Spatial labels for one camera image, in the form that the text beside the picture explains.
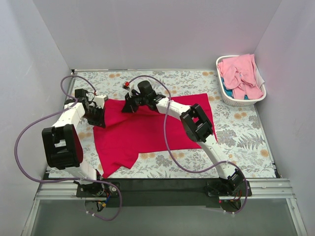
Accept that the red t shirt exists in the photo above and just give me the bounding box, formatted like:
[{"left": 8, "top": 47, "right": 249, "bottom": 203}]
[{"left": 92, "top": 93, "right": 219, "bottom": 179}]

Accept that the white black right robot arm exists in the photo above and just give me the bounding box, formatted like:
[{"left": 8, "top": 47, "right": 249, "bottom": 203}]
[{"left": 122, "top": 81, "right": 249, "bottom": 198}]

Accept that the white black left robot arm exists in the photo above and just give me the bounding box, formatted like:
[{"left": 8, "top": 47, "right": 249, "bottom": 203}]
[{"left": 42, "top": 88, "right": 108, "bottom": 197}]

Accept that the blue garment in basket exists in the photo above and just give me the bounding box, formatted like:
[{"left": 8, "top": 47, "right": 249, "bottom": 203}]
[{"left": 221, "top": 77, "right": 233, "bottom": 98}]

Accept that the white laundry basket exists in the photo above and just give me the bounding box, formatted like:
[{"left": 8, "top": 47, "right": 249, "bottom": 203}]
[{"left": 216, "top": 54, "right": 266, "bottom": 106}]

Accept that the pink t shirt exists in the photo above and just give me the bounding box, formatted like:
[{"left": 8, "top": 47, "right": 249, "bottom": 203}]
[{"left": 217, "top": 54, "right": 264, "bottom": 100}]

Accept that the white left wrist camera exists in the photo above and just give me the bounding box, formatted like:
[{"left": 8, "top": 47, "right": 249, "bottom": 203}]
[{"left": 93, "top": 95, "right": 108, "bottom": 109}]

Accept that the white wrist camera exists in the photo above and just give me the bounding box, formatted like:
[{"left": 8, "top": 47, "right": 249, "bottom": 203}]
[
  {"left": 93, "top": 95, "right": 108, "bottom": 109},
  {"left": 123, "top": 82, "right": 134, "bottom": 96}
]

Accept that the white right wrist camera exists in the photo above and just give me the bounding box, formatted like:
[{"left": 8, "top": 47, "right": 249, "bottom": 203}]
[{"left": 123, "top": 82, "right": 134, "bottom": 96}]

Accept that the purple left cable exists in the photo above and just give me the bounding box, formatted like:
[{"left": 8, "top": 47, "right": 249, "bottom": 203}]
[{"left": 14, "top": 75, "right": 124, "bottom": 221}]

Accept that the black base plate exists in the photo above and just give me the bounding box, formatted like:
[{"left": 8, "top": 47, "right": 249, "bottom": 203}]
[{"left": 76, "top": 178, "right": 252, "bottom": 208}]

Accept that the aluminium frame rail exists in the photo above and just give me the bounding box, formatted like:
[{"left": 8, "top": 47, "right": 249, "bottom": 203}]
[{"left": 35, "top": 178, "right": 296, "bottom": 200}]

